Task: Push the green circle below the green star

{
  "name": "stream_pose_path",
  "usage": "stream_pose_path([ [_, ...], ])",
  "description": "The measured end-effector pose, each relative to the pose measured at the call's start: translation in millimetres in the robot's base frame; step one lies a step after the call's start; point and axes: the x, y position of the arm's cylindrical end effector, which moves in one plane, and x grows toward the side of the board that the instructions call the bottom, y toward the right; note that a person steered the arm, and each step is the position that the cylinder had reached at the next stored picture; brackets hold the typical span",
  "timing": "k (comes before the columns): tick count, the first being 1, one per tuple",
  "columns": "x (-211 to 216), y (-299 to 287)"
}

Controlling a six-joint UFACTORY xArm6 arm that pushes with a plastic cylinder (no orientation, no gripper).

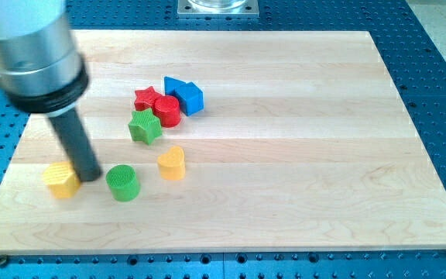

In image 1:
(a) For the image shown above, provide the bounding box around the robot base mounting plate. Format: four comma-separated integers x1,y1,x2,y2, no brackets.
177,0,259,19

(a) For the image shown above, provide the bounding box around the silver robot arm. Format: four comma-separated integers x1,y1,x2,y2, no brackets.
0,0,88,116

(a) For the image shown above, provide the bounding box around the green star block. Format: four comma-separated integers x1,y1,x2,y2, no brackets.
128,108,162,145

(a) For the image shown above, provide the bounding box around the red star block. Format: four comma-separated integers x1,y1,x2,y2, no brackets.
134,86,162,111

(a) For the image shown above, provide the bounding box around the wooden board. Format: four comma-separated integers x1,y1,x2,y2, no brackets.
0,30,446,255

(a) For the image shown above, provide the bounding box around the blue cube block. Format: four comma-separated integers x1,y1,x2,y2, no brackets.
174,82,204,116

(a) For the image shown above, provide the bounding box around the yellow heart block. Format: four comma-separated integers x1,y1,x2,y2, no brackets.
157,146,186,181

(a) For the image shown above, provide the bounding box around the red cylinder block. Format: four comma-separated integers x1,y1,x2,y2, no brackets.
153,95,181,128

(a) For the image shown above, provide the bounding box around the blue triangle block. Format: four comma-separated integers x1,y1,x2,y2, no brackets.
163,76,185,95

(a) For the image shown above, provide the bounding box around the green cylinder block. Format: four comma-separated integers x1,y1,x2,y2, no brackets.
105,164,140,202

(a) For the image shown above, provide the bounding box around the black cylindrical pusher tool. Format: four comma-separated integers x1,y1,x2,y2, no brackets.
48,108,102,182

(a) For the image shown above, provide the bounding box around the yellow pentagon block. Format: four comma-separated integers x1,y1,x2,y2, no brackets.
42,161,81,198

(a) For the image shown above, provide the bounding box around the blue perforated metal table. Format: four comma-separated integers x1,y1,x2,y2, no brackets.
0,0,446,278

